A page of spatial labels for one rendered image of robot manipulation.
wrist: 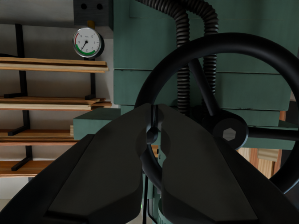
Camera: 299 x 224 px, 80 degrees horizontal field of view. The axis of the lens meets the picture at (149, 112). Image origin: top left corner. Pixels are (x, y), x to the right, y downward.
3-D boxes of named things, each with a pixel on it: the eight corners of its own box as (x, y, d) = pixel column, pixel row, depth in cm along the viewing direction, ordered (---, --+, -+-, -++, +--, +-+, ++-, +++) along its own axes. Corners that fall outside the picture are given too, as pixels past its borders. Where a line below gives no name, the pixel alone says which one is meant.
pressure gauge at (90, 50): (100, 16, 37) (101, 58, 38) (106, 22, 41) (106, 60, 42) (70, 16, 37) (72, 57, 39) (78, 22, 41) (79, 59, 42)
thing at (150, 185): (154, 170, 85) (152, 199, 87) (154, 162, 94) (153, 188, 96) (136, 169, 85) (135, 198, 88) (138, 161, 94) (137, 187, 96)
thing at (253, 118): (280, 111, 45) (278, 126, 45) (241, 102, 65) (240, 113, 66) (120, 105, 46) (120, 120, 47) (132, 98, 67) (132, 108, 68)
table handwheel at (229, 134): (360, 34, 23) (311, 232, 28) (267, 56, 43) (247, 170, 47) (135, 21, 24) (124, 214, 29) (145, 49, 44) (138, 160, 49)
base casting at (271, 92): (296, 74, 43) (290, 112, 44) (218, 78, 100) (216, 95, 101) (111, 69, 45) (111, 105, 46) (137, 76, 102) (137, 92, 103)
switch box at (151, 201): (153, 190, 97) (152, 217, 100) (153, 181, 107) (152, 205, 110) (142, 190, 98) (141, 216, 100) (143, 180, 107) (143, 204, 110)
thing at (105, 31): (108, -14, 38) (108, 26, 40) (120, 9, 51) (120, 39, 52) (69, -14, 39) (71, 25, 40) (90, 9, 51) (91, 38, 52)
